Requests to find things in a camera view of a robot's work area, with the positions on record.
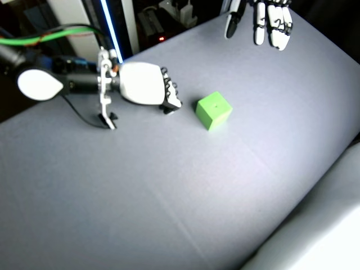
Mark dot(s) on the black box with red light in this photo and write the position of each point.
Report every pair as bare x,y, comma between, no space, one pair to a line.
157,35

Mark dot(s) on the blue light strip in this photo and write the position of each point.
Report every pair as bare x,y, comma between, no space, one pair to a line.
111,28

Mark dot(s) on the green cube block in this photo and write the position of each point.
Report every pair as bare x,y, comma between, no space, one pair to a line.
213,109

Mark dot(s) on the white plastic device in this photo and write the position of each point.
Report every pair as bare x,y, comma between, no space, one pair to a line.
185,14

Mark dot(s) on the white upright panel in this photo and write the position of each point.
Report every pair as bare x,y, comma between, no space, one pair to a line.
73,19

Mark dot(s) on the grey table cloth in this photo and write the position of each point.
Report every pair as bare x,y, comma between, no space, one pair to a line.
140,182

